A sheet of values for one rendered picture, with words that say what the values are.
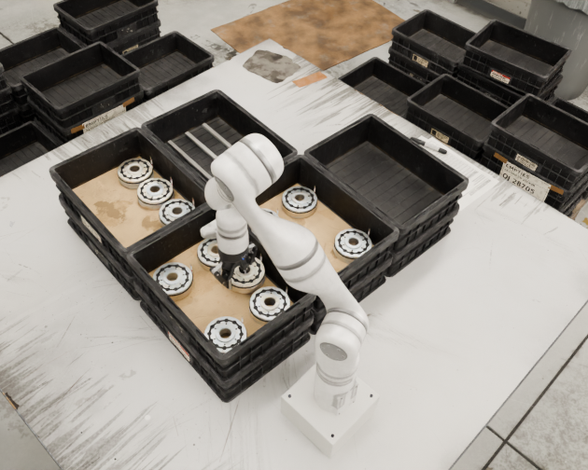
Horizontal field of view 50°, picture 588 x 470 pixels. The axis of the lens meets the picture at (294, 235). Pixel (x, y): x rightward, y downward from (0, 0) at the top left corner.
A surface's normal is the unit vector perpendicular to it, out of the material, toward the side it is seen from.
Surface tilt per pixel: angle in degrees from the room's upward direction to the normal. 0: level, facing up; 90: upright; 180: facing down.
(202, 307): 0
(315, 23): 0
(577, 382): 0
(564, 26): 94
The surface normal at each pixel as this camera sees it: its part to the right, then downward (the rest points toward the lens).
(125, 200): 0.04, -0.65
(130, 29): 0.72, 0.55
